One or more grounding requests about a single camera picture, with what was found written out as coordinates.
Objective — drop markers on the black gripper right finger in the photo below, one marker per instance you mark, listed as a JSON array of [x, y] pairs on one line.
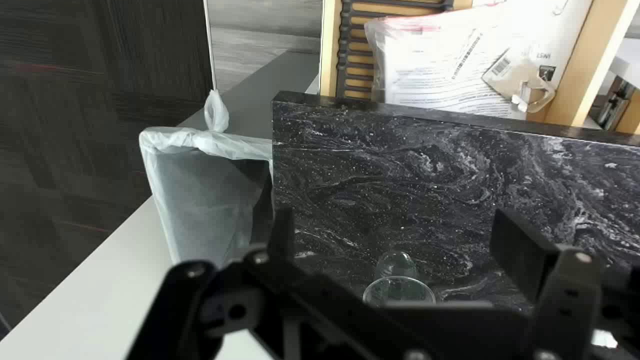
[[562, 300]]

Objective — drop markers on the bin with clear plastic liner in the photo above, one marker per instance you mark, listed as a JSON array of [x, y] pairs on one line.
[[201, 192]]

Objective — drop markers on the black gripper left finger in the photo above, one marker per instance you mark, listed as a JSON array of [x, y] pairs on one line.
[[191, 300]]

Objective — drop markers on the black slotted drawer organizer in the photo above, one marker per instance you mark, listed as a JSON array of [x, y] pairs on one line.
[[353, 47]]

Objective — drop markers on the light wooden drawer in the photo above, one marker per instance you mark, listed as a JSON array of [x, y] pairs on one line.
[[587, 61]]

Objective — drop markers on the clear plastic bag with papers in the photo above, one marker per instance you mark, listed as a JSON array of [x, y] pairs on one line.
[[441, 61]]

